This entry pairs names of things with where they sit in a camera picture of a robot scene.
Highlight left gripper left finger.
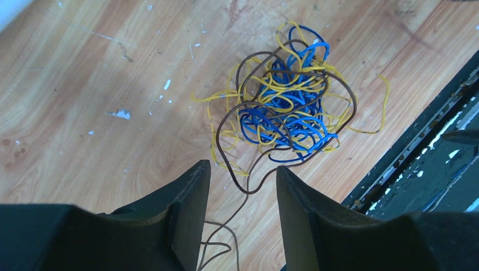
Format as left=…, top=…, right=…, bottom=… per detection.
left=1, top=160, right=211, bottom=270

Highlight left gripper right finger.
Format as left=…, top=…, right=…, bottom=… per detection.
left=276, top=166, right=478, bottom=270

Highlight dark brown wire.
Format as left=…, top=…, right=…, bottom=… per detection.
left=196, top=39, right=358, bottom=271

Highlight blue yellow wires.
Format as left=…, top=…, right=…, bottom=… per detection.
left=190, top=20, right=391, bottom=177

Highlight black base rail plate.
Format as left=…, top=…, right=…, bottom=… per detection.
left=342, top=54, right=478, bottom=219

